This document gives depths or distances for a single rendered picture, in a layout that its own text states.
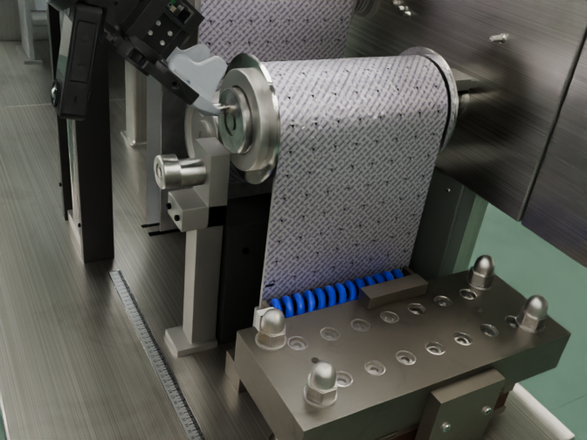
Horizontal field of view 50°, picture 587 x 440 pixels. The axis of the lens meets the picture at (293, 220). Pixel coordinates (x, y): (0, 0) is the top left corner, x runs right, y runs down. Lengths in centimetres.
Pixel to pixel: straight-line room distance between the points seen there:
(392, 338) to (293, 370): 14
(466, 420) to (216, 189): 40
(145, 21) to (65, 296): 52
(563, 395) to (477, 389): 170
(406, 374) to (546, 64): 40
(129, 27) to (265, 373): 38
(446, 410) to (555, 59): 42
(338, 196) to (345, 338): 17
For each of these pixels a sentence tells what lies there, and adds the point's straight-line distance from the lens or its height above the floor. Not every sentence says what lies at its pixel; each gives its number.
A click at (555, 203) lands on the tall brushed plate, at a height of 119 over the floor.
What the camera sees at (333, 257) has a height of 108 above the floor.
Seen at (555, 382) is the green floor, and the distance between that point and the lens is 250.
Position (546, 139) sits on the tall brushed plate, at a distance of 82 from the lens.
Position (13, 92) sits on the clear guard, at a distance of 169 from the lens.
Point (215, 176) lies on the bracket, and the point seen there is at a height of 118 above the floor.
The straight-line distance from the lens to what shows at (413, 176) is 82.
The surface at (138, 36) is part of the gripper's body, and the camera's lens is 64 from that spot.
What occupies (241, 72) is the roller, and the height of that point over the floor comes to 131.
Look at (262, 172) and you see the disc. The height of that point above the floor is 121.
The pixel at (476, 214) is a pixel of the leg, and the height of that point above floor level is 99.
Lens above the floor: 152
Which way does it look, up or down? 30 degrees down
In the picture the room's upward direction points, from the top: 8 degrees clockwise
